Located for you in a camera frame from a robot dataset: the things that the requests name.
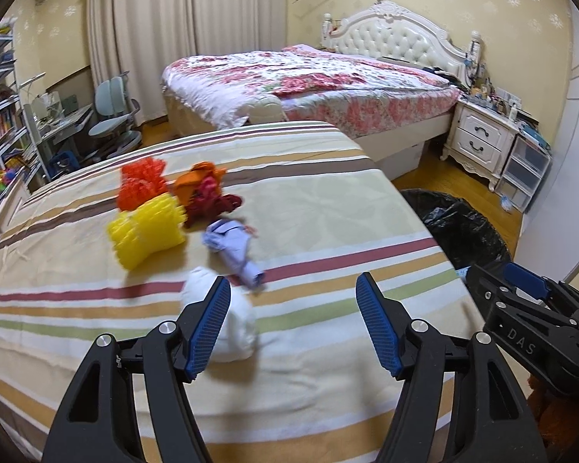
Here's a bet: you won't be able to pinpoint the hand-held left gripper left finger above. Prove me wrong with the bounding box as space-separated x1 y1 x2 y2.
42 275 232 463

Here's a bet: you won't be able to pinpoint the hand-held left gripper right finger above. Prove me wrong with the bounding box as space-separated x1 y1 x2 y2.
356 271 546 463

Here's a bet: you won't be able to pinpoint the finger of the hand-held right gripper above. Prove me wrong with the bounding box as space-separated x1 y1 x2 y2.
464 264 575 331
504 263 579 324

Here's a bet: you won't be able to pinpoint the bin with black bag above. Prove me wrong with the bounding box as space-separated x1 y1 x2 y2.
400 188 512 281

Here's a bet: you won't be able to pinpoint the lilac paper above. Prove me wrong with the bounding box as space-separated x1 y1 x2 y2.
201 219 266 292

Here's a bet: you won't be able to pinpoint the yellow foam fruit net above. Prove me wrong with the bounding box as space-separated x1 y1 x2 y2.
107 192 186 271

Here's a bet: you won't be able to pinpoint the dark red cloth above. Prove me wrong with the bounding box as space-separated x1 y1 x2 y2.
183 177 244 227

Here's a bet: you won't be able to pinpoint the orange foam fruit net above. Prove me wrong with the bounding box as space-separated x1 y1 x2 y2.
117 158 169 212

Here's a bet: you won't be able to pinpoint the white wardrobe door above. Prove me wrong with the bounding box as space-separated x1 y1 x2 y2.
514 10 579 285

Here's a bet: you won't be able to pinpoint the clear plastic drawer unit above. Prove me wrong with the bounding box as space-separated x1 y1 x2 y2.
494 135 551 213

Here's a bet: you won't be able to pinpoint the striped bed sheet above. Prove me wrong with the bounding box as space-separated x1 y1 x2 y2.
0 120 483 463

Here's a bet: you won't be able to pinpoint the teal flat boxes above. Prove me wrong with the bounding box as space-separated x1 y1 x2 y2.
518 120 553 155

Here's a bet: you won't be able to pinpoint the white nightstand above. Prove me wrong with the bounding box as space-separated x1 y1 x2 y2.
440 99 519 191

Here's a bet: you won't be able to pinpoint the pile of small bottles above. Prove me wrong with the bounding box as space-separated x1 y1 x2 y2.
463 43 536 121

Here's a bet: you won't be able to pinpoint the dark clothes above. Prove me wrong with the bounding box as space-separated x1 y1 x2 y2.
417 65 469 90

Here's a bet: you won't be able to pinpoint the light blue desk chair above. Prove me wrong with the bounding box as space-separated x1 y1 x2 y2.
88 71 143 160

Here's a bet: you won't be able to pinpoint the white study desk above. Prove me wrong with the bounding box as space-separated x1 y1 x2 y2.
24 103 95 179

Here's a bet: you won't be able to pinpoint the colourful toy pile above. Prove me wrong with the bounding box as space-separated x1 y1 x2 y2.
0 154 25 213

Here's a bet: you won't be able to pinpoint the pink floral bedspread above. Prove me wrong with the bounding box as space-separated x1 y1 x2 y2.
161 43 459 131

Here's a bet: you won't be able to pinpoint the white bed with tufted headboard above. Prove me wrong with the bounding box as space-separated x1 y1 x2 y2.
161 0 483 179

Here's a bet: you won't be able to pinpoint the white bookshelf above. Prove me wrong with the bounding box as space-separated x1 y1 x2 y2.
0 17 34 189

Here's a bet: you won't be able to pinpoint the beige curtain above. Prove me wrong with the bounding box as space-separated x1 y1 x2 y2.
87 0 191 131
188 0 288 59

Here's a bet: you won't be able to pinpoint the white wooden bed rail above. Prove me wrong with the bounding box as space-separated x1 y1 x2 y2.
0 174 30 261

